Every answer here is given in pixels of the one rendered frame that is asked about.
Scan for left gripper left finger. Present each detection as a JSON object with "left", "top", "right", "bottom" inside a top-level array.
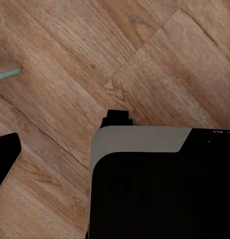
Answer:
[{"left": 0, "top": 132, "right": 21, "bottom": 185}]

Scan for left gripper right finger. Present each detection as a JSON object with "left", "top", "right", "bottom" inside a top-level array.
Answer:
[{"left": 219, "top": 132, "right": 230, "bottom": 166}]

